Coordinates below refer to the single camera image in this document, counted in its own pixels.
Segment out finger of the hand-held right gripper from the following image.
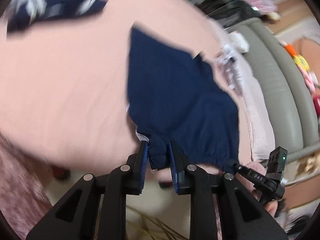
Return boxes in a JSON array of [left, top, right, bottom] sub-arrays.
[[232, 162, 270, 188]]

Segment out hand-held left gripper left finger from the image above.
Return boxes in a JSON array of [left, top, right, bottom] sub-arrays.
[[26, 140, 150, 240]]

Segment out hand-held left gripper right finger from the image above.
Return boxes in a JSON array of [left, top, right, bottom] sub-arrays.
[[167, 140, 290, 240]]

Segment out navy striped shorts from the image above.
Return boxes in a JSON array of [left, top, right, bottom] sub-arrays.
[[6, 0, 110, 34], [125, 27, 240, 172]]

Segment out stack of folded white clothes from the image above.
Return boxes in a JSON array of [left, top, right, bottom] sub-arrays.
[[214, 44, 244, 97]]

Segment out person's right hand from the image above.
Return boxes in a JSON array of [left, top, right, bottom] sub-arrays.
[[251, 188, 279, 218]]

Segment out pale pink waffle pillow towel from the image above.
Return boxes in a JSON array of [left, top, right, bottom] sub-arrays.
[[207, 20, 275, 162]]

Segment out grey padded headboard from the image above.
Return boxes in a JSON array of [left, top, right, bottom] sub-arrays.
[[185, 17, 320, 160]]

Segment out round bed pink sheet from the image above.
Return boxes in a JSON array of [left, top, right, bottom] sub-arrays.
[[0, 0, 253, 178]]

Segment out yellow sponge plush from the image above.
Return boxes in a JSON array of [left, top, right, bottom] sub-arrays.
[[294, 55, 310, 72]]

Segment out pink fluffy rug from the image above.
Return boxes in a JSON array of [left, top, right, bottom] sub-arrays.
[[0, 132, 53, 230]]

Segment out orange carrot plush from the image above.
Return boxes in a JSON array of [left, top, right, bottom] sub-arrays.
[[282, 44, 298, 55]]

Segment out white plush toy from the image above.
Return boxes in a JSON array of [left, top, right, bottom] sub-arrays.
[[230, 31, 250, 53]]

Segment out toast plush toy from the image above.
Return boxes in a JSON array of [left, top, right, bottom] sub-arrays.
[[262, 11, 282, 24]]

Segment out hanging pink dress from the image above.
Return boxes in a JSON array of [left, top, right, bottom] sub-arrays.
[[237, 0, 277, 14]]

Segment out glass door wardrobe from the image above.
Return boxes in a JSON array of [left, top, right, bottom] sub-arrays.
[[185, 0, 263, 28]]

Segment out gold wire basket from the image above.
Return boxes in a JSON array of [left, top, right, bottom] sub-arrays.
[[127, 206, 190, 240]]

